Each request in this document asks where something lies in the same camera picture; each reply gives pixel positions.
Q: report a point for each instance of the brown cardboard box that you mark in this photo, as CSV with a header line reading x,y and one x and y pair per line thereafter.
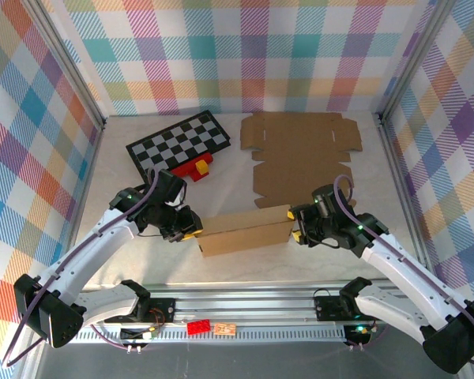
x,y
241,237
300,158

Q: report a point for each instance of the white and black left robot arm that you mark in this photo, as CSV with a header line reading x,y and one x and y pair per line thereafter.
x,y
87,252

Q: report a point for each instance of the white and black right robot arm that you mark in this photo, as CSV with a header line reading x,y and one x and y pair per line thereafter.
x,y
403,272

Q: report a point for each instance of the red toy brick shape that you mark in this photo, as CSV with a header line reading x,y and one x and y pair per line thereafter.
x,y
181,170

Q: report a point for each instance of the small yellow toy brick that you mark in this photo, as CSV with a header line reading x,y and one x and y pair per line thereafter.
x,y
201,167

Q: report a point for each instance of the black grey checkerboard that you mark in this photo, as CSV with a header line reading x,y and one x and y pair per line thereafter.
x,y
181,138

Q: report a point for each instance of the flat red toy brick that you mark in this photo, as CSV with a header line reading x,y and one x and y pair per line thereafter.
x,y
198,327

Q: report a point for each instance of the small orange circuit card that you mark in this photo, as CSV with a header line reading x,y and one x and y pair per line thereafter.
x,y
225,328

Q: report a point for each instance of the small black controller board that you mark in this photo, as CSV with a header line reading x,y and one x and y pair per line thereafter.
x,y
134,335
357,333

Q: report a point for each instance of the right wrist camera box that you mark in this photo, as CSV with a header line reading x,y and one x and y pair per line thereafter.
x,y
326,199

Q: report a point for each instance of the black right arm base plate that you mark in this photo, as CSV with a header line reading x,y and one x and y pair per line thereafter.
x,y
328,312

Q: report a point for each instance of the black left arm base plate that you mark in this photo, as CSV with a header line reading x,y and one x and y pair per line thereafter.
x,y
162,312

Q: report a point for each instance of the aluminium side rail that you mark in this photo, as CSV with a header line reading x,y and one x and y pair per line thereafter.
x,y
399,173

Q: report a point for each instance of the aluminium mounting rail beam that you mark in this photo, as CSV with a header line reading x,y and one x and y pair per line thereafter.
x,y
241,308

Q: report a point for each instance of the aluminium frame post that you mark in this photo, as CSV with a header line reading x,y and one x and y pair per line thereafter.
x,y
70,67
413,59

